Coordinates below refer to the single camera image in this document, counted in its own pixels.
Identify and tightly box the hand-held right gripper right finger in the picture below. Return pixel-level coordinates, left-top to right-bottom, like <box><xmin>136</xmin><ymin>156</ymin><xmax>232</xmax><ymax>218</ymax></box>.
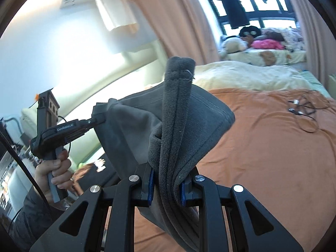
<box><xmin>181</xmin><ymin>174</ymin><xmax>304</xmax><ymax>252</ymax></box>

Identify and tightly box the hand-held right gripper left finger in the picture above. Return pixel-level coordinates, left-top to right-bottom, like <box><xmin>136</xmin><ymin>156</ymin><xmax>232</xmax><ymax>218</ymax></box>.
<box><xmin>30</xmin><ymin>166</ymin><xmax>155</xmax><ymax>252</ymax></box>

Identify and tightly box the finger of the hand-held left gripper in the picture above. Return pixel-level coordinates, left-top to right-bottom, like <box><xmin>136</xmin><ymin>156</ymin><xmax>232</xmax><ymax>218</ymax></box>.
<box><xmin>89</xmin><ymin>113</ymin><xmax>107</xmax><ymax>127</ymax></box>

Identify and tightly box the grey t-shirt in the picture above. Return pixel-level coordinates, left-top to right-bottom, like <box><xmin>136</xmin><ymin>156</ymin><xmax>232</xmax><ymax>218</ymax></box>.
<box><xmin>91</xmin><ymin>56</ymin><xmax>235</xmax><ymax>252</ymax></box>

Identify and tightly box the person's left forearm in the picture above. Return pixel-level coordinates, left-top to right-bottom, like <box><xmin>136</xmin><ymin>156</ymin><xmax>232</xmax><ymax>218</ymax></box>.
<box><xmin>0</xmin><ymin>185</ymin><xmax>62</xmax><ymax>252</ymax></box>

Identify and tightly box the person's left hand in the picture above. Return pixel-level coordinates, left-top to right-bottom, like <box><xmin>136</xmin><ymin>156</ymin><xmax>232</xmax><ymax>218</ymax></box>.
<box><xmin>35</xmin><ymin>149</ymin><xmax>73</xmax><ymax>203</ymax></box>

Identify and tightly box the cream padded headboard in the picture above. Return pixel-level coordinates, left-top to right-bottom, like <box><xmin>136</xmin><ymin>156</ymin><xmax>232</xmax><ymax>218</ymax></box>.
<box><xmin>21</xmin><ymin>42</ymin><xmax>174</xmax><ymax>168</ymax></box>

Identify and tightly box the black printed folded t-shirt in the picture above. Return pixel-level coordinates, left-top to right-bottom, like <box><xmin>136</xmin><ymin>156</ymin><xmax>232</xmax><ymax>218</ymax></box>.
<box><xmin>75</xmin><ymin>157</ymin><xmax>121</xmax><ymax>192</ymax></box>

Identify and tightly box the orange blanket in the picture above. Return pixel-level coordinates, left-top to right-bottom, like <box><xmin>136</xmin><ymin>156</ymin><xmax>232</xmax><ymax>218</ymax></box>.
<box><xmin>105</xmin><ymin>88</ymin><xmax>336</xmax><ymax>252</ymax></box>

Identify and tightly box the white hanging shirt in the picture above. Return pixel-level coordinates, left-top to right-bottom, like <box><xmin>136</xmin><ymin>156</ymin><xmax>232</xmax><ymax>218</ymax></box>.
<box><xmin>88</xmin><ymin>0</ymin><xmax>139</xmax><ymax>34</ymax></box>

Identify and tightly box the pink curtain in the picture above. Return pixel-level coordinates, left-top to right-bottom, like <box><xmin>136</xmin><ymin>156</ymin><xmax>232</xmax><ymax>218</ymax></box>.
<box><xmin>278</xmin><ymin>0</ymin><xmax>336</xmax><ymax>79</ymax></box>
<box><xmin>123</xmin><ymin>0</ymin><xmax>223</xmax><ymax>66</ymax></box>

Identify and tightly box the cream duvet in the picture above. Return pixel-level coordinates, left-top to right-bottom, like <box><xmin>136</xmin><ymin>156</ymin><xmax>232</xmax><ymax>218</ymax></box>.
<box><xmin>194</xmin><ymin>61</ymin><xmax>315</xmax><ymax>92</ymax></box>

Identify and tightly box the white plush toy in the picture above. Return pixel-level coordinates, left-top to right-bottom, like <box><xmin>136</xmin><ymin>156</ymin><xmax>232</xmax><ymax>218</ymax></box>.
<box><xmin>219</xmin><ymin>37</ymin><xmax>248</xmax><ymax>58</ymax></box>

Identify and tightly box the bear print cushion mat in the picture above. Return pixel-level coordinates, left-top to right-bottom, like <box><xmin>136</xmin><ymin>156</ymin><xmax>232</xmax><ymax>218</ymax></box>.
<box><xmin>226</xmin><ymin>49</ymin><xmax>307</xmax><ymax>66</ymax></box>

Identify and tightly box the pink cloth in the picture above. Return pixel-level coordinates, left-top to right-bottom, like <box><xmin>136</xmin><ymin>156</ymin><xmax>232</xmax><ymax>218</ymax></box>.
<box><xmin>251</xmin><ymin>39</ymin><xmax>285</xmax><ymax>50</ymax></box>

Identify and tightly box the black plush toy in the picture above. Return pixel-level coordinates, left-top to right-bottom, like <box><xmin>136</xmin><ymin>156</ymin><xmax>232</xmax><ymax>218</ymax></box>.
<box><xmin>239</xmin><ymin>26</ymin><xmax>261</xmax><ymax>38</ymax></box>

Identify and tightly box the black hanging coat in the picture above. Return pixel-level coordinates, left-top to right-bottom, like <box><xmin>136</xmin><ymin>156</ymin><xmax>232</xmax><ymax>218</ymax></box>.
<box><xmin>213</xmin><ymin>0</ymin><xmax>250</xmax><ymax>29</ymax></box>

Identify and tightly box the black framed window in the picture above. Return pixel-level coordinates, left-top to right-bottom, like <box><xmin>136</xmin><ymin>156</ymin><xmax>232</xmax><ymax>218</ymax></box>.
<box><xmin>197</xmin><ymin>0</ymin><xmax>300</xmax><ymax>36</ymax></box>

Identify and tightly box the thick black cable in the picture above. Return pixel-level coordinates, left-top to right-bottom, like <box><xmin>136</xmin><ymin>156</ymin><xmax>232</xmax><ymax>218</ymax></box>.
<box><xmin>0</xmin><ymin>130</ymin><xmax>50</xmax><ymax>210</ymax></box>

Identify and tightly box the black tangled cable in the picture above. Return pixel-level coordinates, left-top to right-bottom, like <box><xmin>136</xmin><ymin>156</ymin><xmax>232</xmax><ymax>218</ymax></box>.
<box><xmin>287</xmin><ymin>89</ymin><xmax>331</xmax><ymax>133</ymax></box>

